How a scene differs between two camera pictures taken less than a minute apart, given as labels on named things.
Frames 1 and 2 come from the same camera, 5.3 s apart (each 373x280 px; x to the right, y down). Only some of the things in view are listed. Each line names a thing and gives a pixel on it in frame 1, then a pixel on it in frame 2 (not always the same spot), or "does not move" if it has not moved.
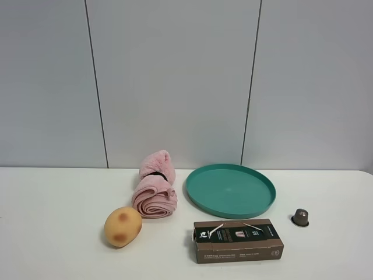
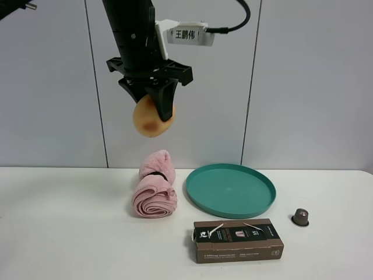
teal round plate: x=231 y=191 does not move
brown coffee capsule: x=301 y=217 does not move
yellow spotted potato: x=122 y=226 → x=147 y=119
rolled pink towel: x=155 y=196 does not move
